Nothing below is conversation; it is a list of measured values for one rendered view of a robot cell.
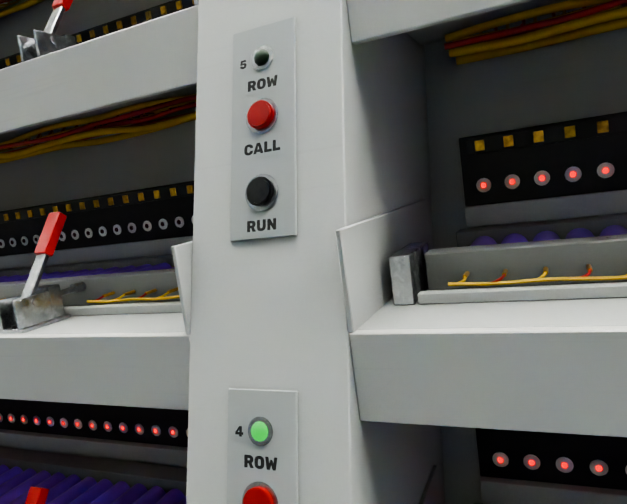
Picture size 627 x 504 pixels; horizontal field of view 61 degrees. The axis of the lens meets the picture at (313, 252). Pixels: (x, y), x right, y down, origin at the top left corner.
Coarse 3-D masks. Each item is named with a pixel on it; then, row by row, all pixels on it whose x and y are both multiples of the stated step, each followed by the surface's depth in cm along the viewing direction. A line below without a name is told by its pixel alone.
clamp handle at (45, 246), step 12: (48, 216) 41; (60, 216) 41; (48, 228) 40; (60, 228) 41; (48, 240) 40; (36, 252) 40; (48, 252) 39; (36, 264) 39; (36, 276) 39; (24, 288) 39; (36, 288) 38
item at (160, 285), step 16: (128, 272) 43; (144, 272) 41; (160, 272) 40; (0, 288) 47; (16, 288) 46; (64, 288) 44; (96, 288) 42; (112, 288) 42; (128, 288) 41; (144, 288) 40; (160, 288) 40; (176, 288) 39; (64, 304) 44; (80, 304) 43; (96, 304) 43
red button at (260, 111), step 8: (256, 104) 29; (264, 104) 29; (248, 112) 29; (256, 112) 29; (264, 112) 29; (272, 112) 29; (248, 120) 29; (256, 120) 29; (264, 120) 29; (256, 128) 29
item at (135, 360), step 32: (0, 256) 64; (32, 256) 61; (64, 256) 59; (96, 256) 57; (128, 256) 55; (64, 320) 39; (96, 320) 37; (128, 320) 36; (160, 320) 34; (0, 352) 36; (32, 352) 35; (64, 352) 34; (96, 352) 33; (128, 352) 32; (160, 352) 31; (0, 384) 37; (32, 384) 36; (64, 384) 34; (96, 384) 33; (128, 384) 32; (160, 384) 31
